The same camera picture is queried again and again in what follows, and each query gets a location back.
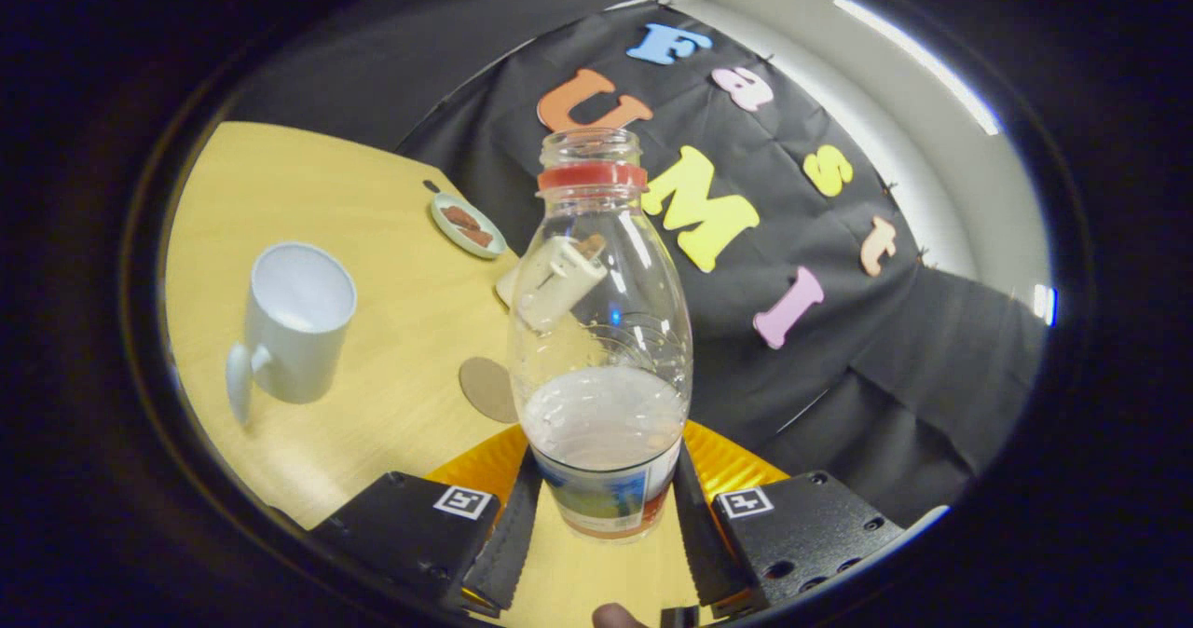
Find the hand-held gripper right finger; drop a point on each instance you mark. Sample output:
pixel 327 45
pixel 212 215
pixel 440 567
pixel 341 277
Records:
pixel 694 535

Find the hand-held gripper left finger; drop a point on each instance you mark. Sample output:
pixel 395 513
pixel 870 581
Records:
pixel 513 553

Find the round brown coaster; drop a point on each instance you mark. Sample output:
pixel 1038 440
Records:
pixel 485 388

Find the clear plastic juice bottle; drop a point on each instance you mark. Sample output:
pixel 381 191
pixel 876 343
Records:
pixel 596 330

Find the white cup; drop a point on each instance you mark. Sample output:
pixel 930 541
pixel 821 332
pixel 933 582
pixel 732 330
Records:
pixel 298 348

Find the white utensil block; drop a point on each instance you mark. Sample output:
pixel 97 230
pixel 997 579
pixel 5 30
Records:
pixel 507 288

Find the pale green plate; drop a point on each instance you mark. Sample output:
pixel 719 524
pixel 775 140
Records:
pixel 466 239

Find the brown meat slice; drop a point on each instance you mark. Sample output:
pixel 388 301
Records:
pixel 459 215
pixel 477 237

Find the wooden table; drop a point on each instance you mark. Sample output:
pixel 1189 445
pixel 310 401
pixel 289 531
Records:
pixel 373 190

